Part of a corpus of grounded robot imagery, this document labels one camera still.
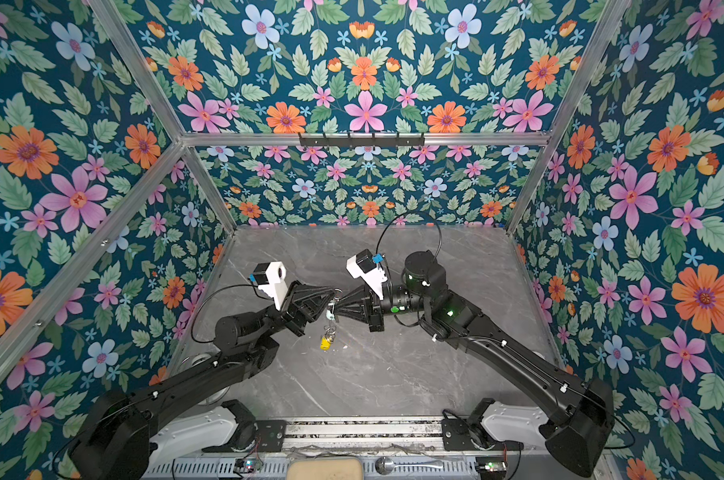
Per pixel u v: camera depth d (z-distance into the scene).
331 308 0.56
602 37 0.72
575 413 0.39
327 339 0.68
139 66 0.76
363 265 0.50
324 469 0.67
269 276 0.51
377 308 0.51
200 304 1.03
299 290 0.54
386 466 0.68
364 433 0.75
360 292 0.55
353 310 0.57
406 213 1.18
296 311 0.54
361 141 0.93
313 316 0.56
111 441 0.40
